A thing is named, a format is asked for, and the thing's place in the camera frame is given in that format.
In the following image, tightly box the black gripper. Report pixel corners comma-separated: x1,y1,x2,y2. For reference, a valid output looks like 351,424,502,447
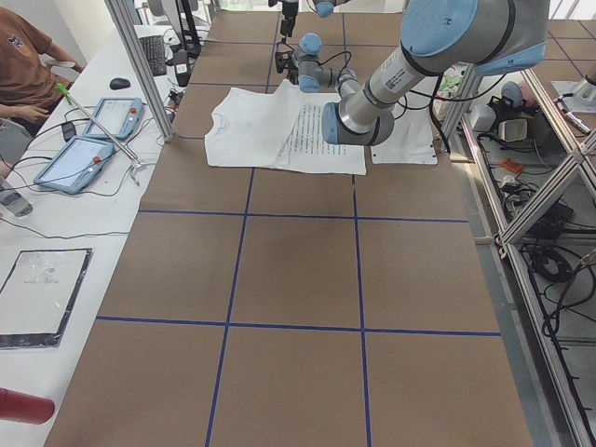
285,51,299,82

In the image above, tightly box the white long-sleeve printed shirt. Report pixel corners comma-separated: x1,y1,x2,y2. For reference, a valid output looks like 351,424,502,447
205,80,366,175

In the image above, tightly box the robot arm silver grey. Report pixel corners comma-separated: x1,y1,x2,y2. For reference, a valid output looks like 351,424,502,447
268,1,358,93
321,0,549,146

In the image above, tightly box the black keyboard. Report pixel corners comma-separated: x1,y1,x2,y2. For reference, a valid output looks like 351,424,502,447
139,35,167,76

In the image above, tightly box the black computer mouse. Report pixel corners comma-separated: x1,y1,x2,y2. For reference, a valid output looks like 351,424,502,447
109,77,130,90

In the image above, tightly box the blue teach pendant far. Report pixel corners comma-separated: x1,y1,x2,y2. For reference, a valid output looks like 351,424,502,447
92,98,143,140

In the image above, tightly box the blue teach pendant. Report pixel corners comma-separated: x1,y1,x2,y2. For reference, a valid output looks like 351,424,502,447
34,136,115,195
92,98,143,140

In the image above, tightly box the metal rod with green tip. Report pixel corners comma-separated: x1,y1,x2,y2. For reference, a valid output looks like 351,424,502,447
56,83,150,186

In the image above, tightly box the blue teach pendant near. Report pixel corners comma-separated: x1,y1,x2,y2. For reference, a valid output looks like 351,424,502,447
34,136,115,195

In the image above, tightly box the orange connector block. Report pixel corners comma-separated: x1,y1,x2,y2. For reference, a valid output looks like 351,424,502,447
500,157,524,174

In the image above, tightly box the person in brown shirt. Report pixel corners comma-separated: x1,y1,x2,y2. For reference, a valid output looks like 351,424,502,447
1,7,84,136

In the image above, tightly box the clear water bottle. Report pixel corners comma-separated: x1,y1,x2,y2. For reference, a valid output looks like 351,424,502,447
1,178,34,217

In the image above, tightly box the black framed white sheet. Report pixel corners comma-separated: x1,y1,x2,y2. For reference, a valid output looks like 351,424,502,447
1,248,92,350

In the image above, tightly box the red bottle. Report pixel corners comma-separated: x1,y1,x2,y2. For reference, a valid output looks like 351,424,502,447
0,388,55,425

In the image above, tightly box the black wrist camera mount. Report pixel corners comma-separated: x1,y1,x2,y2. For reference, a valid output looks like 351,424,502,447
274,40,294,75

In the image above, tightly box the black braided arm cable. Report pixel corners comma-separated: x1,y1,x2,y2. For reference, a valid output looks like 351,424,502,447
320,50,353,75

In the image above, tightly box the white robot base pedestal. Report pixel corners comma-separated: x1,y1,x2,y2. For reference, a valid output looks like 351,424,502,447
371,95,438,165

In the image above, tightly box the aluminium frame post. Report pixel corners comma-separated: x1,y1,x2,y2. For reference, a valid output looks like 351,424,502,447
104,0,174,142

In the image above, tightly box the aluminium side frame rail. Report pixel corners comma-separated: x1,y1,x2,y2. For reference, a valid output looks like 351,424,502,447
458,69,596,447

